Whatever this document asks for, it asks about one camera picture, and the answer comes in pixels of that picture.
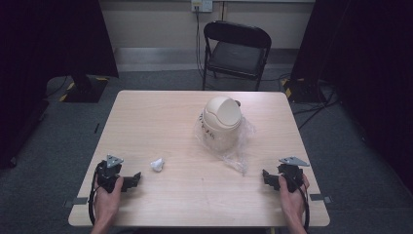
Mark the white paper ball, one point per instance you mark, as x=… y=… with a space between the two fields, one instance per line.
x=157 y=164

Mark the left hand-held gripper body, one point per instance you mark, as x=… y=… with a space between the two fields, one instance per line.
x=107 y=177

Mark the white wall socket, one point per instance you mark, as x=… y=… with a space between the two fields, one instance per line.
x=201 y=5

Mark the small black stick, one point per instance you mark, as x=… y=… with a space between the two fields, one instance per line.
x=96 y=128

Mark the grey tape strip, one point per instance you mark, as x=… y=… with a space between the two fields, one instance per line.
x=76 y=201
x=320 y=197

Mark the person's left hand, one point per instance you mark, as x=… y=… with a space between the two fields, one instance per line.
x=106 y=201

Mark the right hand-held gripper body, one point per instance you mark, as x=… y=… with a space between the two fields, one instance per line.
x=291 y=174

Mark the cream swing-lid trash can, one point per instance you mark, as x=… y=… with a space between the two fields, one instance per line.
x=222 y=122

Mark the person's right hand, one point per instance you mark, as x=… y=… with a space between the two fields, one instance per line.
x=292 y=203

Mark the clear plastic bag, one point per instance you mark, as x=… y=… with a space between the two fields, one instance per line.
x=238 y=148

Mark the black stand base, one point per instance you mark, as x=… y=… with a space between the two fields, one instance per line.
x=85 y=89
x=302 y=91

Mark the black folding chair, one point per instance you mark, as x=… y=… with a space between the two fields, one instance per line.
x=236 y=57

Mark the dark curtain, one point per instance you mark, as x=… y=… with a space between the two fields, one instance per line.
x=363 y=65
x=48 y=48

